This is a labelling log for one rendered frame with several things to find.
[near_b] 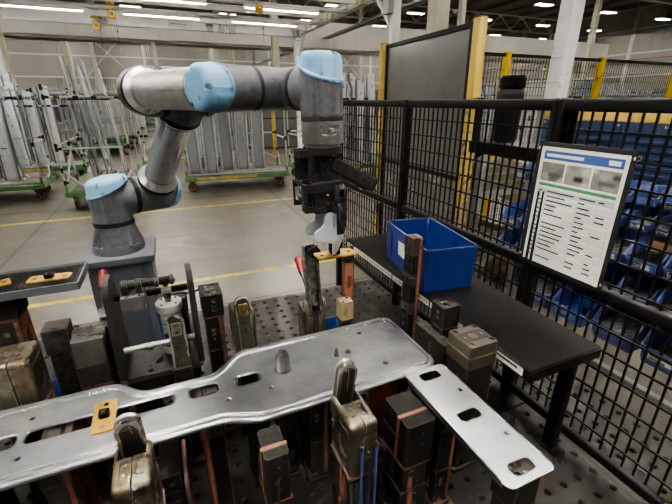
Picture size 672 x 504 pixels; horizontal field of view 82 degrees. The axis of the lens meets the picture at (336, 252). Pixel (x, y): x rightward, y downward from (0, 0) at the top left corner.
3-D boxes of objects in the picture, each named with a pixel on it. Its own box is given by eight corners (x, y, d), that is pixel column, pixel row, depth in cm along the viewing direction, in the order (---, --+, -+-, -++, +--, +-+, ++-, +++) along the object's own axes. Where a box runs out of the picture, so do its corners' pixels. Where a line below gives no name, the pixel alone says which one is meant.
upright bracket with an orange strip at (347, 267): (342, 404, 116) (344, 247, 98) (340, 401, 117) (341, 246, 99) (351, 401, 117) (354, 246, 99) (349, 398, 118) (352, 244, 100)
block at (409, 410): (394, 539, 80) (403, 436, 70) (369, 493, 90) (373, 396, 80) (433, 521, 84) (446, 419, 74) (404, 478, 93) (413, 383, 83)
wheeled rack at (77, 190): (141, 204, 622) (119, 85, 558) (68, 211, 584) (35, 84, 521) (144, 183, 785) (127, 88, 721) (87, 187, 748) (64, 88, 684)
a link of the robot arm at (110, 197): (85, 219, 121) (75, 175, 117) (130, 211, 131) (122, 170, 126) (99, 227, 114) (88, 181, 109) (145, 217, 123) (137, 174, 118)
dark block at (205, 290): (219, 434, 105) (200, 296, 90) (216, 416, 111) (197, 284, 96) (238, 428, 107) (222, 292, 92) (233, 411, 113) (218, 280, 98)
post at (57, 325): (83, 473, 94) (38, 332, 80) (86, 457, 99) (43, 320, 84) (107, 466, 96) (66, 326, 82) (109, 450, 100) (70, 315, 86)
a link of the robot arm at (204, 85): (91, 63, 88) (203, 43, 57) (140, 66, 95) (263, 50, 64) (102, 117, 92) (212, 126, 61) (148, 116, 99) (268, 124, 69)
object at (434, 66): (463, 320, 293) (505, 15, 221) (448, 324, 288) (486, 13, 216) (378, 258, 408) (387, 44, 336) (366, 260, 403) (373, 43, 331)
